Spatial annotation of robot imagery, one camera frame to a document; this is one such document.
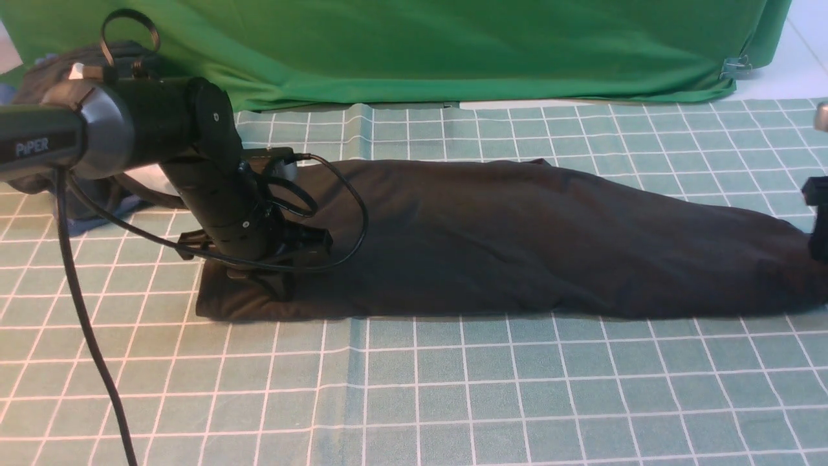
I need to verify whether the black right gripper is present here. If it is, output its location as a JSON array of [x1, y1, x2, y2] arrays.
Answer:
[[801, 176, 827, 263]]

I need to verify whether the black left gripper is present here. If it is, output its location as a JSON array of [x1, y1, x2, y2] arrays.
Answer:
[[177, 220, 333, 302]]

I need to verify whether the dark gray long-sleeve shirt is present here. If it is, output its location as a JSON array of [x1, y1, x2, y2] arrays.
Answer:
[[195, 160, 827, 321]]

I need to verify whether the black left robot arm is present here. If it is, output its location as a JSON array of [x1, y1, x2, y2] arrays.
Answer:
[[1, 78, 333, 302]]

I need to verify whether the metal binder clip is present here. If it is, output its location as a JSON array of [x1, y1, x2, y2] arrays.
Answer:
[[719, 55, 754, 80]]

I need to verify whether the blue garment under pile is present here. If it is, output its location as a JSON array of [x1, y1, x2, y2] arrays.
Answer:
[[66, 194, 151, 237]]

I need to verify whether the green backdrop cloth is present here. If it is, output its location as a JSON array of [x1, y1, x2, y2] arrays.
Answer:
[[2, 1, 790, 110]]

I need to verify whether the dark gray crumpled garment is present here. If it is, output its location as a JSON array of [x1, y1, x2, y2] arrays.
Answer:
[[10, 41, 183, 210]]

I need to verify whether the green grid cutting mat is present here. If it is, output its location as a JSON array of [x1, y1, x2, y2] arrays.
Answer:
[[0, 97, 828, 466]]

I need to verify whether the white crumpled garment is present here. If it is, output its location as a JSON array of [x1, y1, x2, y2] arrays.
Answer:
[[66, 62, 85, 80]]

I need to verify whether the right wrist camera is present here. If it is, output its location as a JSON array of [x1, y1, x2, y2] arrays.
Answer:
[[813, 102, 828, 133]]

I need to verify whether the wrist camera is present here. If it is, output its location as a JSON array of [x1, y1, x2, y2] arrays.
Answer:
[[813, 102, 828, 133], [241, 147, 309, 182]]

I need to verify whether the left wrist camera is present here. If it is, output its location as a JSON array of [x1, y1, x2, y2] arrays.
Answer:
[[241, 147, 309, 182]]

